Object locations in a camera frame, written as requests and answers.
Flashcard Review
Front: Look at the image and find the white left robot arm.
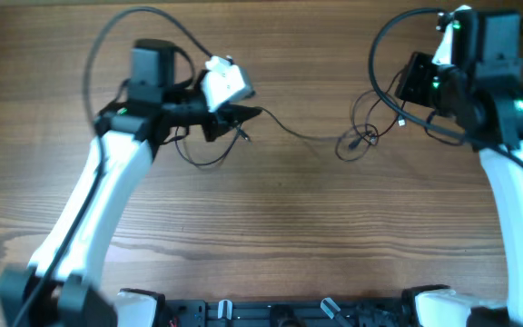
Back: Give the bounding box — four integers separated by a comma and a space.
0, 39, 259, 326

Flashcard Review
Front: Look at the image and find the black usb cable bundle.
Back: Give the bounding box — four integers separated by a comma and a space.
173, 67, 408, 169

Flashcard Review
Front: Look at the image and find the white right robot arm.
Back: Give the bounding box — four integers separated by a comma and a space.
396, 5, 523, 326

